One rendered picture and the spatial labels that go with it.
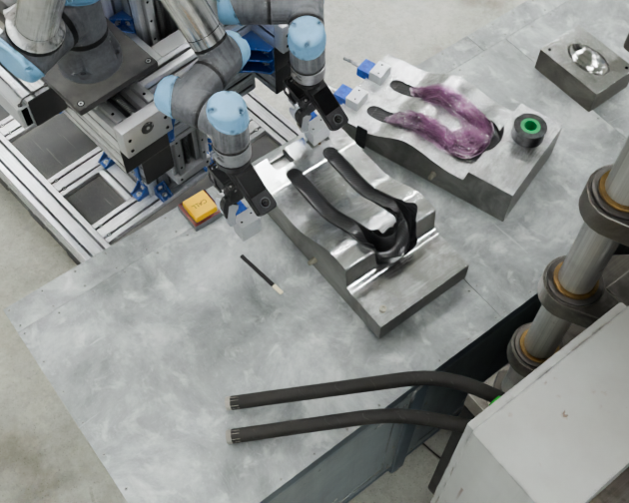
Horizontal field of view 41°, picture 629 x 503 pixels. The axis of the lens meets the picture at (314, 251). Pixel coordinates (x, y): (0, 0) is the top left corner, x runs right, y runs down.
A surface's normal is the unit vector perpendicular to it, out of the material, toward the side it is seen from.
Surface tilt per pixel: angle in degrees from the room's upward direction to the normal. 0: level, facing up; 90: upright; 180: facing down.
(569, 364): 0
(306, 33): 11
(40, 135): 0
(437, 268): 0
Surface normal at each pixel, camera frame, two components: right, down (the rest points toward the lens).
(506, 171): 0.01, -0.52
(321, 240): -0.27, -0.78
